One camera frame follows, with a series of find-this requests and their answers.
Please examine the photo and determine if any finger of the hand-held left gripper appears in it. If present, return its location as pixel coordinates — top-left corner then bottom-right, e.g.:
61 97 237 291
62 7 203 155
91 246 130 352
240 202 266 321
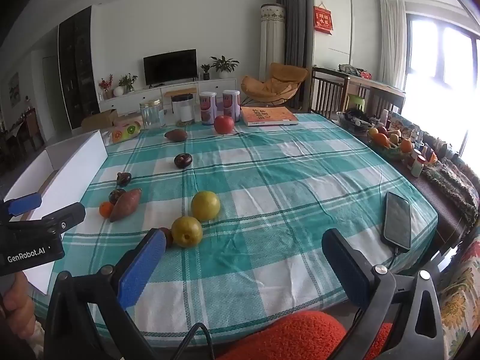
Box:
7 193 42 217
22 202 86 239

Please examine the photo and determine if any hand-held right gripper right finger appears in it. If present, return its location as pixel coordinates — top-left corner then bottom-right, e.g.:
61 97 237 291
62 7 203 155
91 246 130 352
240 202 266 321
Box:
322 228 447 360

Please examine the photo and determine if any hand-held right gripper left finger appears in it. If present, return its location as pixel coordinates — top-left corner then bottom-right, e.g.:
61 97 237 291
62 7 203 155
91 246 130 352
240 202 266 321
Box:
44 228 167 360

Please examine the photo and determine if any small dark red fruit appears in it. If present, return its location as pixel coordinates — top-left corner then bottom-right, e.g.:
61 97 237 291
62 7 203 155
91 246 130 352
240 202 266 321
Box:
159 227 175 249

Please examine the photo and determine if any white cardboard box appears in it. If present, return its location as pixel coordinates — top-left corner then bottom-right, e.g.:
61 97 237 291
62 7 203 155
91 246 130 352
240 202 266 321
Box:
4 129 109 295

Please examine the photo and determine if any yellow green pear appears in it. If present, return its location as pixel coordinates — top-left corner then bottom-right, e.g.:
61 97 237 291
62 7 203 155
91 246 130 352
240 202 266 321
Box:
191 191 221 222
171 216 203 248

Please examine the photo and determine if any reddish sweet potato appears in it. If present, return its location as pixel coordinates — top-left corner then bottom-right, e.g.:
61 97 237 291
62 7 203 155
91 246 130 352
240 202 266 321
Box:
109 188 143 223

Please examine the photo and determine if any red apple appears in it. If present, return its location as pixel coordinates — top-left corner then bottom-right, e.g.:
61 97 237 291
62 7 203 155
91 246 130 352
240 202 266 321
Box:
214 114 236 135

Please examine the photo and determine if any person's left forearm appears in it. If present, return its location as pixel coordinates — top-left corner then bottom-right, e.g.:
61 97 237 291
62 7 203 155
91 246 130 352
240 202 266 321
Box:
0 317 45 360

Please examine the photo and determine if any person's left hand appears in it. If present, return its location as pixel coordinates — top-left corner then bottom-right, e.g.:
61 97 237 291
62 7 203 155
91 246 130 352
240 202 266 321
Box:
2 270 36 329

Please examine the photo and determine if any black smartphone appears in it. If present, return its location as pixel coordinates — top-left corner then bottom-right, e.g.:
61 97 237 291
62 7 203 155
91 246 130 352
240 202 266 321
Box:
380 191 412 253

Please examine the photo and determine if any wooden side furniture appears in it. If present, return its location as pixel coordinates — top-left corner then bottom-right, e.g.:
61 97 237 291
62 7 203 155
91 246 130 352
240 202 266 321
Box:
0 107 46 158

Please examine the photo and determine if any orange fuzzy cloth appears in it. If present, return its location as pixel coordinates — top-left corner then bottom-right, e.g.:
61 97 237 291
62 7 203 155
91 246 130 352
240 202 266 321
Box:
217 309 394 360

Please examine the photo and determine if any green white checked tablecloth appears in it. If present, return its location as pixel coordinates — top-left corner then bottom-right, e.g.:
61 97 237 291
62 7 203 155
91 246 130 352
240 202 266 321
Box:
32 112 439 346

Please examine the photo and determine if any brown cardboard box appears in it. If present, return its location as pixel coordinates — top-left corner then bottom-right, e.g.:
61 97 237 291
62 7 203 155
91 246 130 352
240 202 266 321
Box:
80 109 119 132

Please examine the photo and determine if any fruit print carton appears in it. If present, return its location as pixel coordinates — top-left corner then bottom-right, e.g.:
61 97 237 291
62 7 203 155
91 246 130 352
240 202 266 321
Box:
112 123 141 144

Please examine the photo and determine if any floral patterned cloth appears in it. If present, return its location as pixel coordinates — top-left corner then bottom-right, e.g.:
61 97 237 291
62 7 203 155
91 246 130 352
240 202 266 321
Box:
439 229 480 360

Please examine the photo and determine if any white bottle red cap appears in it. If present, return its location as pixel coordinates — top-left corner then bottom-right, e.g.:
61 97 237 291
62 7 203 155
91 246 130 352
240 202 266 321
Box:
410 155 426 178

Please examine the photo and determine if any dark crochet runner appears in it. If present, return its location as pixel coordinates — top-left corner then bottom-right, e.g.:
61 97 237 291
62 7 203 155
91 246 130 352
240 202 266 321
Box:
422 157 480 226

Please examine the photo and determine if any glass jar gold lid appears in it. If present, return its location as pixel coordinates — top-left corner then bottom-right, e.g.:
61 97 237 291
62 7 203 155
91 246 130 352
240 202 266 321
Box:
139 99 166 131

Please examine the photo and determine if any bowl of mixed fruit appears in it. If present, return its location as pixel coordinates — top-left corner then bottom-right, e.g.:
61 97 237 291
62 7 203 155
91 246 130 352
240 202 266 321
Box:
365 125 413 160

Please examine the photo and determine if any red flower arrangement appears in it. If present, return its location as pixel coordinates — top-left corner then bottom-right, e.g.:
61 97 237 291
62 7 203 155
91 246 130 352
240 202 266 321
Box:
98 74 114 100

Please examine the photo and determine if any leafy potted plant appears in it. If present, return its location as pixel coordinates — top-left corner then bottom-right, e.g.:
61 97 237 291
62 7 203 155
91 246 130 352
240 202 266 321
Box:
118 73 138 93

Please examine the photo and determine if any white television cabinet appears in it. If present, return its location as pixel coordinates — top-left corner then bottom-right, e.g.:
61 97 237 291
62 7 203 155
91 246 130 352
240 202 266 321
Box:
99 78 238 115

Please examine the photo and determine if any dark display cabinet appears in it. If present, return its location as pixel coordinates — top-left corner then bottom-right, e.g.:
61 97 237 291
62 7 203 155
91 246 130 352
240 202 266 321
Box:
58 5 100 117

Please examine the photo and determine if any black basket of items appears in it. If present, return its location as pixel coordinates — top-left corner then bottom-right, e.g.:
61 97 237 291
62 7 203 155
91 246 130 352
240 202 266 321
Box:
337 108 379 134

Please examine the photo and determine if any clear container dark lid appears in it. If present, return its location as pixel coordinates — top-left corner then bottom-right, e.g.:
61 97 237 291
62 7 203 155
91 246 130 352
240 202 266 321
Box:
171 95 195 123

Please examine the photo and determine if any printed food can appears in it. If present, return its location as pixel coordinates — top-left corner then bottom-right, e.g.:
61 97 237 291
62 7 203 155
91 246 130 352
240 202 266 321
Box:
199 92 218 125
222 90 241 122

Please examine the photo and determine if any orange book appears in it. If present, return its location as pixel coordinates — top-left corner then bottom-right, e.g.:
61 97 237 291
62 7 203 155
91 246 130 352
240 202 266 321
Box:
240 106 299 126

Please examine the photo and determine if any dark wooden chair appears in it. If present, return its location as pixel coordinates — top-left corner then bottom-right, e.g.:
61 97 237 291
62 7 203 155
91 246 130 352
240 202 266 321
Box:
347 77 406 117
309 67 349 119

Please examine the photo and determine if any black television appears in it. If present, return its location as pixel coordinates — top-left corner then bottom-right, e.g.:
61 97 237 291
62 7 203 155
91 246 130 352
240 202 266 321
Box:
143 49 197 86

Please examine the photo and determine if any orange lounge chair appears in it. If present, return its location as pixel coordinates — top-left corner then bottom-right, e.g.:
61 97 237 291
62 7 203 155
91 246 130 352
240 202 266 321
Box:
240 62 309 107

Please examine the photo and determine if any large potted green plant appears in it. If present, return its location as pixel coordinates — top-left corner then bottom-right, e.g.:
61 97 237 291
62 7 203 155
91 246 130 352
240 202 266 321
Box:
210 55 240 79

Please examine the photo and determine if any large window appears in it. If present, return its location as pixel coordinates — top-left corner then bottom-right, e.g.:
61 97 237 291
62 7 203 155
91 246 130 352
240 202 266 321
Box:
405 13 480 158

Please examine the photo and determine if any white curtain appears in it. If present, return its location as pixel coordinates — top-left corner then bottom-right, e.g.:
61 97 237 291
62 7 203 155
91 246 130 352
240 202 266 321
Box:
379 0 411 92

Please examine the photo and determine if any covered standing air conditioner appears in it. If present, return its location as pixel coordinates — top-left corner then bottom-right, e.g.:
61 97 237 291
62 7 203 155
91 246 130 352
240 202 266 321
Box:
260 3 286 83

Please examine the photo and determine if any grey curtain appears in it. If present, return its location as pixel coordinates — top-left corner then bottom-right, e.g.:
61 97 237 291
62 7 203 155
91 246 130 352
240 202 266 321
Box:
276 0 315 69

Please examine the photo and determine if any black charging cable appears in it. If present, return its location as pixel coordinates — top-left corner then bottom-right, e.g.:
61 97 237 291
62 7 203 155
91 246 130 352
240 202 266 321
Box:
384 247 404 271

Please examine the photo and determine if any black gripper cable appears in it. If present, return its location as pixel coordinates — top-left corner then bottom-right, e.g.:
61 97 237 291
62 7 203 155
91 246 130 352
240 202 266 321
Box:
180 322 216 360

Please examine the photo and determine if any framed wall picture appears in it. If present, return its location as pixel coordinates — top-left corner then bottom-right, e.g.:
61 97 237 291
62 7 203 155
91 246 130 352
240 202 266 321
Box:
8 72 20 106

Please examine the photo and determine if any red wall hanging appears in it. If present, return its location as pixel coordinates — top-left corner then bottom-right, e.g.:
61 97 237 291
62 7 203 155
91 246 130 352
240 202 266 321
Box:
313 5 334 35

